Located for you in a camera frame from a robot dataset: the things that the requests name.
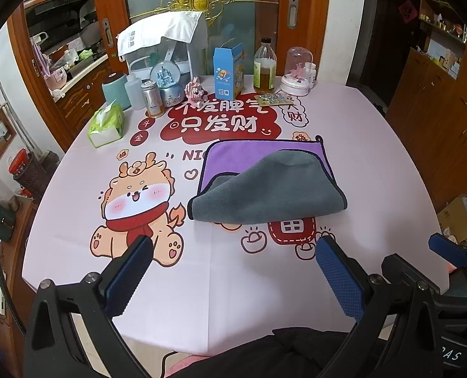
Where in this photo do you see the purple and grey towel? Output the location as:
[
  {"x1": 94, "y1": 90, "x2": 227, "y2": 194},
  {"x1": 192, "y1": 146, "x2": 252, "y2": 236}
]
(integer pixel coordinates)
[{"x1": 187, "y1": 136, "x2": 348, "y2": 224}]

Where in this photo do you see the pink glass dome ornament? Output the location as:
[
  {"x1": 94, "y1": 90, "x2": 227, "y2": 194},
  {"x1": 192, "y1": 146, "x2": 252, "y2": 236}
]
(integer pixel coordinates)
[{"x1": 280, "y1": 46, "x2": 311, "y2": 97}]

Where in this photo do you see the red container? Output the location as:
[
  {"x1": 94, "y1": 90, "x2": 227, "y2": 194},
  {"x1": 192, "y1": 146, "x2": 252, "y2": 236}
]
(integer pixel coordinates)
[{"x1": 8, "y1": 149, "x2": 28, "y2": 178}]

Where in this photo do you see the cardboard box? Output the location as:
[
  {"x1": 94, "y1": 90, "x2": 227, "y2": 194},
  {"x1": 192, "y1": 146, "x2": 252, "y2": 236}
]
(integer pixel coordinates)
[{"x1": 436, "y1": 195, "x2": 467, "y2": 245}]

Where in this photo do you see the wooden cabinet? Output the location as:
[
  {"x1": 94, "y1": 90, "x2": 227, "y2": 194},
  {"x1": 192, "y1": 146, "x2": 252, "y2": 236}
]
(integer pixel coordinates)
[{"x1": 385, "y1": 49, "x2": 467, "y2": 213}]

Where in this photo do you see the wooden shelf with items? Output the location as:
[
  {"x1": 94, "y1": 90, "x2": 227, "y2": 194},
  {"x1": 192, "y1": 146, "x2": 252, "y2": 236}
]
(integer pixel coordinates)
[{"x1": 417, "y1": 0, "x2": 467, "y2": 83}]

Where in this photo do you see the blister pill pack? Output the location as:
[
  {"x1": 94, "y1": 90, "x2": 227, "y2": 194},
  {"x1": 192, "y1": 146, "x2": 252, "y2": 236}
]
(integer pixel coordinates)
[{"x1": 257, "y1": 94, "x2": 293, "y2": 106}]

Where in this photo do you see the castle snow globe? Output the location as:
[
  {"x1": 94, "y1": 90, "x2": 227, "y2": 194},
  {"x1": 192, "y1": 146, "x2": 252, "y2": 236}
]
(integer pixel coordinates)
[{"x1": 151, "y1": 62, "x2": 187, "y2": 107}]

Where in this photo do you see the teal round canister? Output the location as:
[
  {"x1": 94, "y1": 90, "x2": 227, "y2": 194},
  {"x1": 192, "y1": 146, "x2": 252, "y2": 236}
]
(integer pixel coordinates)
[{"x1": 101, "y1": 72, "x2": 134, "y2": 112}]

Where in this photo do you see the dark green bag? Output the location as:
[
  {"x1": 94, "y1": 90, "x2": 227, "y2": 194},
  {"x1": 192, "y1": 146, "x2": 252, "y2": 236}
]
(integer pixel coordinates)
[{"x1": 0, "y1": 201, "x2": 17, "y2": 242}]

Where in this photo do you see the white cloth cover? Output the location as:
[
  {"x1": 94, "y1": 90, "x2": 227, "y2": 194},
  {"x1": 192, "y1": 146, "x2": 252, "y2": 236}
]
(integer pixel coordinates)
[{"x1": 117, "y1": 11, "x2": 203, "y2": 58}]

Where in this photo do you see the green tissue pack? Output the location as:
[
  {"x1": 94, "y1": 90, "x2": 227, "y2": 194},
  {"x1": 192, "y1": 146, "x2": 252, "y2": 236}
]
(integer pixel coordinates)
[{"x1": 88, "y1": 102, "x2": 126, "y2": 148}]

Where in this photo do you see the silver metal tin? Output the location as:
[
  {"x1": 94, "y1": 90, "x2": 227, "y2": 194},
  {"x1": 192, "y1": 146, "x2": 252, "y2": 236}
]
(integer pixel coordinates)
[{"x1": 141, "y1": 80, "x2": 165, "y2": 118}]

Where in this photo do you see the dark wicker basket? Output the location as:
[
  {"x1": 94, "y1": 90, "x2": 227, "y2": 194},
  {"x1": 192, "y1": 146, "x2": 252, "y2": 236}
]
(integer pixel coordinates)
[{"x1": 15, "y1": 152, "x2": 63, "y2": 201}]

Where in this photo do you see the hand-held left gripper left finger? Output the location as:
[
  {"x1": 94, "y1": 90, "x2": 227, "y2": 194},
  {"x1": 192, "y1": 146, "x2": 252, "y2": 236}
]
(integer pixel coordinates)
[{"x1": 23, "y1": 235, "x2": 155, "y2": 378}]

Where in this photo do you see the glass bottle with yellow liquid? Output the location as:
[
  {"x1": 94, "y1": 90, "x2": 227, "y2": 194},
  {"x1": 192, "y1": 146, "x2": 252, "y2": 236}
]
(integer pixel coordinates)
[{"x1": 254, "y1": 37, "x2": 277, "y2": 91}]

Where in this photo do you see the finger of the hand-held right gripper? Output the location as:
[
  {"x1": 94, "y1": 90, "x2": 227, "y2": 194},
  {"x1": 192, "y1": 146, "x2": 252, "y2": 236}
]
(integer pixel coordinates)
[
  {"x1": 381, "y1": 254, "x2": 441, "y2": 294},
  {"x1": 428, "y1": 233, "x2": 467, "y2": 270}
]

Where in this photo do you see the white countertop appliance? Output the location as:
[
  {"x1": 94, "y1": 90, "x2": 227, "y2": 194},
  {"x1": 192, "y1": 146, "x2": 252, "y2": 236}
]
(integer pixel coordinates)
[{"x1": 126, "y1": 20, "x2": 210, "y2": 83}]

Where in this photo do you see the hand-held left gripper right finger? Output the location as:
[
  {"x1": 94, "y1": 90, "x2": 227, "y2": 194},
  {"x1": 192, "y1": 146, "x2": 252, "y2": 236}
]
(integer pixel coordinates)
[{"x1": 315, "y1": 234, "x2": 443, "y2": 378}]

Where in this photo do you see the black range hood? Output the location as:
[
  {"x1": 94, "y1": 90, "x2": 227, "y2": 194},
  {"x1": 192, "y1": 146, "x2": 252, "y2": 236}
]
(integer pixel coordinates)
[{"x1": 25, "y1": 0, "x2": 96, "y2": 34}]

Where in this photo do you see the dark wooden door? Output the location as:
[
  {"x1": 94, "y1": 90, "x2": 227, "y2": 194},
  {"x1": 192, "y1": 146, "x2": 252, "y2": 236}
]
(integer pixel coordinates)
[{"x1": 361, "y1": 0, "x2": 421, "y2": 107}]

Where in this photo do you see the white plastic bottle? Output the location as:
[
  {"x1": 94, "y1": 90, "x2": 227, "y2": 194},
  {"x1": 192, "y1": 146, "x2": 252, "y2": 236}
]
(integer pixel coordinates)
[{"x1": 126, "y1": 73, "x2": 147, "y2": 111}]

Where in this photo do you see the blue carton box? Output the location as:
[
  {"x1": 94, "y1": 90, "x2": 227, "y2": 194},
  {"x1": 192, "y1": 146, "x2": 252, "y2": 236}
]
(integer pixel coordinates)
[{"x1": 212, "y1": 43, "x2": 246, "y2": 101}]

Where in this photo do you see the pink toy figurine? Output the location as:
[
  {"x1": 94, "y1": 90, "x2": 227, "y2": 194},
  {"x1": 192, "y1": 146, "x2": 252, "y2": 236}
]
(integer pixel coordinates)
[{"x1": 184, "y1": 77, "x2": 206, "y2": 105}]

